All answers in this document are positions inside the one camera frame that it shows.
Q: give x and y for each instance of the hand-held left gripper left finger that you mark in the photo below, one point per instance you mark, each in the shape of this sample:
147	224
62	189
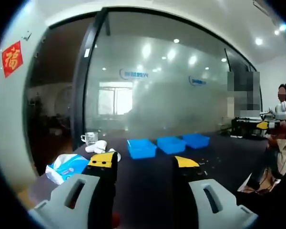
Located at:
57	210

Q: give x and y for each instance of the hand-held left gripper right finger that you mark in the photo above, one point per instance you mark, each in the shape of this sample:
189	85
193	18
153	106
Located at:
197	202

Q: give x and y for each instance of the screws nuts and washers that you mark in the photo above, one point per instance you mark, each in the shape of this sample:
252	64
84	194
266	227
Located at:
205	172

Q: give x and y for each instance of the blue plastic bin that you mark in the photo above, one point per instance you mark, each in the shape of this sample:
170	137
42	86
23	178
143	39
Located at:
196	141
141	150
171	145

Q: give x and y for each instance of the blue tissue pack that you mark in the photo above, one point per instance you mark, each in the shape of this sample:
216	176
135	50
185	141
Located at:
64	167

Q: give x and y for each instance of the clear glass mug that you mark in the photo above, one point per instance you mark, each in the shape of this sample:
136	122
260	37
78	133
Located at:
90	139

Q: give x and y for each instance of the dark framed panel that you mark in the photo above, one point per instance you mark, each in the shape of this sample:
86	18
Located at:
238	62

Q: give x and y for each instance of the round ceiling light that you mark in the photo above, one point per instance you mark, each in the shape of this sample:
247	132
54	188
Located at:
258	41
283	27
276	32

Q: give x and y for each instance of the ceiling air vent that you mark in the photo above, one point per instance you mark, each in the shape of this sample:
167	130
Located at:
262	6

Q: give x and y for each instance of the black door frame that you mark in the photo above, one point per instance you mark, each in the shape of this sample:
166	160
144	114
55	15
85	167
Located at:
82	95

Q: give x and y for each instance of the red paper wall decoration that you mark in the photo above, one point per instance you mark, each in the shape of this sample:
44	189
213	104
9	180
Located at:
12	59

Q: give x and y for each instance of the small wall-mounted fixture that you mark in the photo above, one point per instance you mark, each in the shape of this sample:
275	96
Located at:
26	35

